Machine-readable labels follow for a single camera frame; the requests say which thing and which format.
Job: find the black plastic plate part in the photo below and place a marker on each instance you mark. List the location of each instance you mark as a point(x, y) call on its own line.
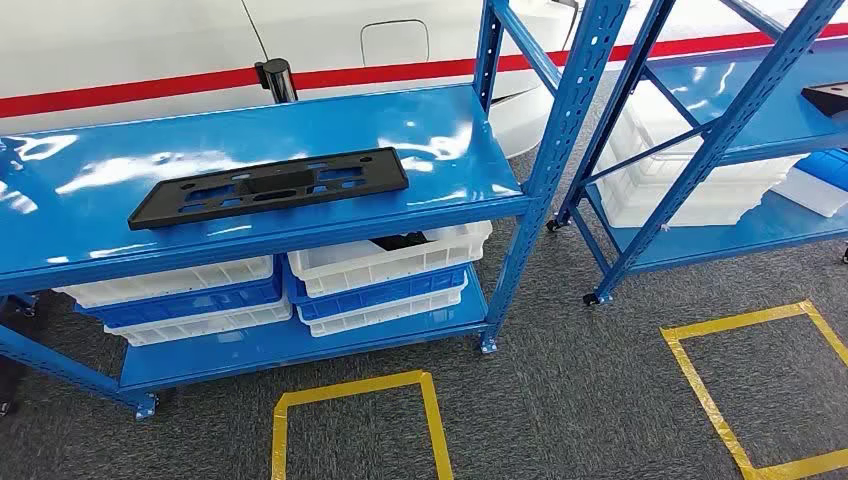
point(371, 173)
point(397, 242)
point(828, 99)

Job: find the blue metal shelf rack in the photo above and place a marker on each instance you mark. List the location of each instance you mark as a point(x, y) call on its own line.
point(729, 245)
point(99, 199)

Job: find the blue plastic crate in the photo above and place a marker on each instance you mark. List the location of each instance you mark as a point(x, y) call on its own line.
point(378, 295)
point(185, 306)

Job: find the large white plastic crate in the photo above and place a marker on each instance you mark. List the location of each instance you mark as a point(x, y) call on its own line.
point(669, 192)

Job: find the white car body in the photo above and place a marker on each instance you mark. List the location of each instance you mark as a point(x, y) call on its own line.
point(132, 40)

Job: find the white box with blue lid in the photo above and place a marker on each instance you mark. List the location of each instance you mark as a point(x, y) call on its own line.
point(815, 189)

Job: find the black barrier post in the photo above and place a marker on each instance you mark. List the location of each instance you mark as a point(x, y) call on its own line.
point(278, 79)

